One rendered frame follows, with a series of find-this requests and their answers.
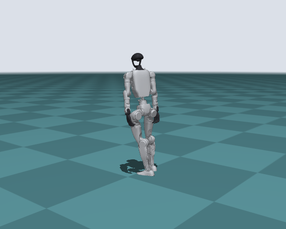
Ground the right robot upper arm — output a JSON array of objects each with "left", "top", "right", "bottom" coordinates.
[{"left": 149, "top": 71, "right": 157, "bottom": 95}]

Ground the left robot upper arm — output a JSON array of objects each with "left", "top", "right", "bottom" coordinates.
[{"left": 123, "top": 72, "right": 133, "bottom": 97}]

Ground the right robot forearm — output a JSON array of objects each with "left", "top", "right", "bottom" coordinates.
[{"left": 152, "top": 93, "right": 158, "bottom": 110}]

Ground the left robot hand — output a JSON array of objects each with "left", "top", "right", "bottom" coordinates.
[{"left": 125, "top": 109, "right": 135, "bottom": 126}]

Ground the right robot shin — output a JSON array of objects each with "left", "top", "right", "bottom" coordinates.
[{"left": 148, "top": 136, "right": 155, "bottom": 167}]

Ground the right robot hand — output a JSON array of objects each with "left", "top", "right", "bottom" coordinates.
[{"left": 152, "top": 106, "right": 160, "bottom": 124}]

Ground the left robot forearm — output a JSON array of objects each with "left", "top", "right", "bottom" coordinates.
[{"left": 123, "top": 90, "right": 131, "bottom": 113}]

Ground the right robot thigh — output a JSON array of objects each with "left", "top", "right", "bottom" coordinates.
[{"left": 144, "top": 108, "right": 157, "bottom": 144}]

